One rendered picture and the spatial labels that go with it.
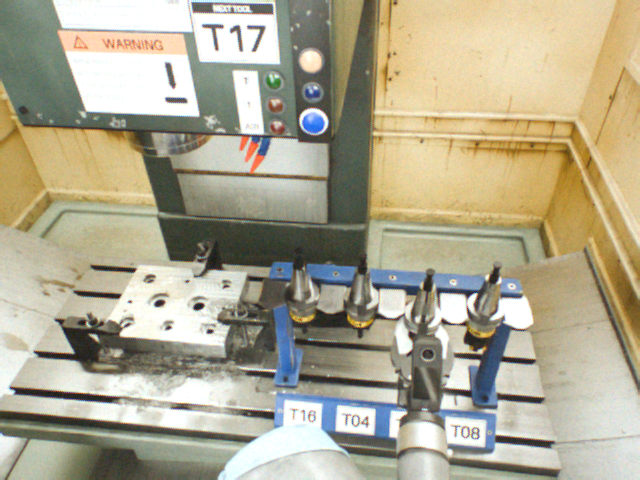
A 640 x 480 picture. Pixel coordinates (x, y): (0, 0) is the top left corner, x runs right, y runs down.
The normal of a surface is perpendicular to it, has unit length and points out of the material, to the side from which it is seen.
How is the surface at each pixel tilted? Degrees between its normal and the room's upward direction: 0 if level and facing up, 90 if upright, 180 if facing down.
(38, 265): 24
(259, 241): 90
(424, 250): 0
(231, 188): 90
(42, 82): 90
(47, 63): 90
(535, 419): 0
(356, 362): 0
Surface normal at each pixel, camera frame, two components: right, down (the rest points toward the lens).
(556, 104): -0.12, 0.65
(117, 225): -0.02, -0.76
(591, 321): -0.43, -0.72
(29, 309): 0.39, -0.66
